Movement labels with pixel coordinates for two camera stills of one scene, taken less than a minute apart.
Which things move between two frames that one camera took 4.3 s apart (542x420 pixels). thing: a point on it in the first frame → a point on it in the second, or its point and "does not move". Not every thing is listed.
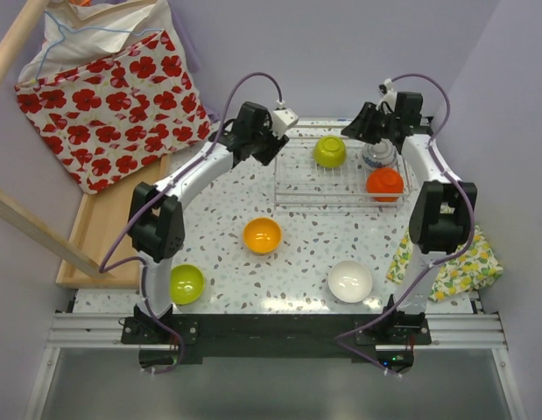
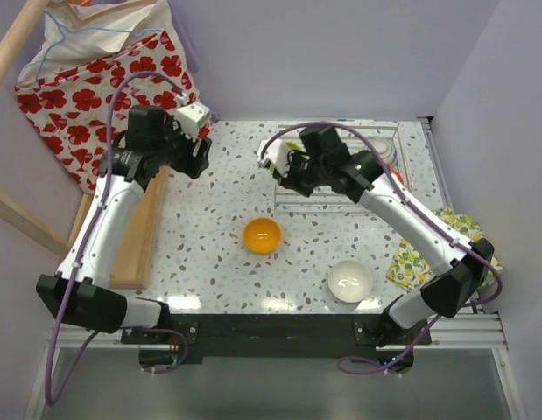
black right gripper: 360,126 → 290,181
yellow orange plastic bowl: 262,235 does not move
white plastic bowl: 349,281 does not move
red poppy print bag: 109,117 does not move
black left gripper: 269,146 → 197,158
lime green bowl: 187,284 → 292,146
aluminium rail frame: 477,331 does not move
